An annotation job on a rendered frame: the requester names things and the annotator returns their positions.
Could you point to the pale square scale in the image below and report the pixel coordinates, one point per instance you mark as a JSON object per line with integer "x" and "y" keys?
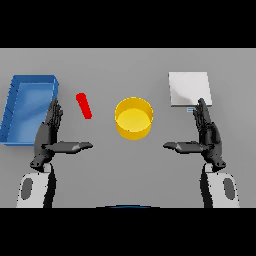
{"x": 190, "y": 89}

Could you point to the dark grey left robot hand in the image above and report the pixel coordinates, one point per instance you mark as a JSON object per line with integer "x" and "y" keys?
{"x": 46, "y": 136}

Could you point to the yellow bowl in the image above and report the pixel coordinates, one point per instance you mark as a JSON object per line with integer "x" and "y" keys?
{"x": 134, "y": 118}

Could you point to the blue tray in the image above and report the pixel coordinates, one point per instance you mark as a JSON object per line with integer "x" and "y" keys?
{"x": 28, "y": 110}

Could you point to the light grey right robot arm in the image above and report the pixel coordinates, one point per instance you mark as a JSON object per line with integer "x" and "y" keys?
{"x": 220, "y": 188}

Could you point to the red beaker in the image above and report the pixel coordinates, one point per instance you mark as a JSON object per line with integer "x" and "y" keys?
{"x": 84, "y": 106}

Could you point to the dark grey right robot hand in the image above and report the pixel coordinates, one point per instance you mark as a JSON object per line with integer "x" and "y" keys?
{"x": 210, "y": 138}

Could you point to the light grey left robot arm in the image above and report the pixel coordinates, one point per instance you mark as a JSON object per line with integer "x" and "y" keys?
{"x": 35, "y": 188}

